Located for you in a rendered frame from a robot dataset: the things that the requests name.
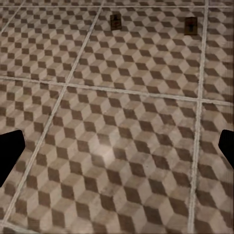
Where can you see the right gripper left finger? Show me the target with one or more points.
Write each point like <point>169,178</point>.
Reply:
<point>12,145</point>

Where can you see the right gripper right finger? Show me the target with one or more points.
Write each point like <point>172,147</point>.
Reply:
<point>226,145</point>

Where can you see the mousetrap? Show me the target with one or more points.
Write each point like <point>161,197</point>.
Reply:
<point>115,22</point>
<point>190,26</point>

